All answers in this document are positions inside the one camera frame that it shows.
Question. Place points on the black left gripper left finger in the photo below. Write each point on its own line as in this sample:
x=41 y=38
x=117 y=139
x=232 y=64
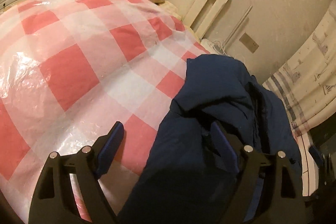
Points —
x=53 y=200

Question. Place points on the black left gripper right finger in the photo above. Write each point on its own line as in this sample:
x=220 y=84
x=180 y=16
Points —
x=267 y=190

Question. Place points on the navy blue jacket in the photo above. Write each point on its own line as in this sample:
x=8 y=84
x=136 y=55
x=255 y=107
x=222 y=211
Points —
x=184 y=180

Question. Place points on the striped printed curtain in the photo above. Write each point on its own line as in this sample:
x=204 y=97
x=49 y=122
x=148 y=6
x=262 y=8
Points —
x=306 y=82

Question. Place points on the pink checkered bed cover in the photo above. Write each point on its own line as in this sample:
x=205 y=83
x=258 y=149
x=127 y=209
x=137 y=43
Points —
x=70 y=69

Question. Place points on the white bedside table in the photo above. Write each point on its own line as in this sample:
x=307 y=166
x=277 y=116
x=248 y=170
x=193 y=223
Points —
x=212 y=47

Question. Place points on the beige wall socket plate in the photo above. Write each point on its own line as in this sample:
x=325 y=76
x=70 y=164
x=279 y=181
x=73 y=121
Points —
x=249 y=42

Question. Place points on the white wall conduit pipe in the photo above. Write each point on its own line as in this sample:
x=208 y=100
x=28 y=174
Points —
x=237 y=26

